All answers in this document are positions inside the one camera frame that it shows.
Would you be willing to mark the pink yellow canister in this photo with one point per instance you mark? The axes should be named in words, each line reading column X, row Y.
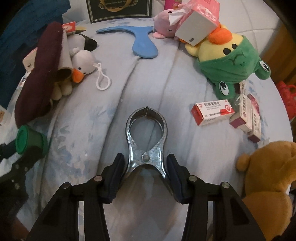
column 173, row 3

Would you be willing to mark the red white medicine box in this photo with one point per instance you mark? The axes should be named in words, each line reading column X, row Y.
column 212, row 112

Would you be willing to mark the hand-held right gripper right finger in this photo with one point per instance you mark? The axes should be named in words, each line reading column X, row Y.
column 175, row 178

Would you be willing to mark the dark maroon hat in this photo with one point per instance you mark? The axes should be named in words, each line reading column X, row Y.
column 39, row 76

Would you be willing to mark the metal pincer tool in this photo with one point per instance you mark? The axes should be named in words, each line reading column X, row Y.
column 138, row 150

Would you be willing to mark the blue flat plastic tool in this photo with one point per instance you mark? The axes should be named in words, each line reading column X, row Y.
column 143, row 46

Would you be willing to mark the white goose plush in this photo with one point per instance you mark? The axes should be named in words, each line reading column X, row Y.
column 81, row 62

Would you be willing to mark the red bag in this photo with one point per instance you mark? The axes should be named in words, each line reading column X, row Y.
column 288, row 99

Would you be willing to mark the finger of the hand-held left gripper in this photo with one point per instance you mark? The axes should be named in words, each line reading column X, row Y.
column 7, row 150
column 25, row 163

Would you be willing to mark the green jar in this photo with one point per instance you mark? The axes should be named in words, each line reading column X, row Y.
column 30, row 139

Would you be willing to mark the small red white box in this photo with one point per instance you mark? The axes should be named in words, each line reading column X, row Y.
column 69, row 27

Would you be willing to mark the brown bear plush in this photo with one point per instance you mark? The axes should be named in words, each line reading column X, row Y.
column 270, row 180

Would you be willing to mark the black box with gold print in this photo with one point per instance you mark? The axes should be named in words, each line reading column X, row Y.
column 120, row 10

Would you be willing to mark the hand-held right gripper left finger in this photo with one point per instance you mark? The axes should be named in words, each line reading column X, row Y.
column 115, row 178

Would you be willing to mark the maroon white medicine box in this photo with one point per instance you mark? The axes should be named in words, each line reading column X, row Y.
column 255, row 122
column 241, row 115

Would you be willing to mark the yellow chick plush frog hood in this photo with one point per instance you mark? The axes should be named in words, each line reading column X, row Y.
column 231, row 62

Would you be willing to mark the pink pig plush orange dress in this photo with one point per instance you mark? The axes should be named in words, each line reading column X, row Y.
column 164, row 25

